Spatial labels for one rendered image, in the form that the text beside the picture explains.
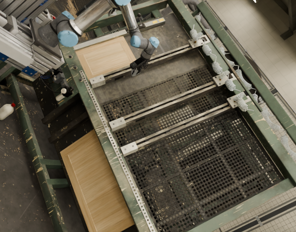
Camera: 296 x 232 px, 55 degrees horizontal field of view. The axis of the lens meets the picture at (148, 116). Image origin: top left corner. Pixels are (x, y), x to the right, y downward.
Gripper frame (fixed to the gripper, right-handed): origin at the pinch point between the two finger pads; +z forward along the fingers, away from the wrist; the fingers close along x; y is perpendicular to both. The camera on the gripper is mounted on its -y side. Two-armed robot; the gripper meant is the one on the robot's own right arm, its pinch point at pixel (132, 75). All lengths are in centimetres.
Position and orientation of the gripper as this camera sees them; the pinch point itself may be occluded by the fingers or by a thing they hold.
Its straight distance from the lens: 222.7
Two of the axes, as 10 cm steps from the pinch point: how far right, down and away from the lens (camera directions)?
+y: 6.6, -2.7, 7.0
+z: -4.6, 5.9, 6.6
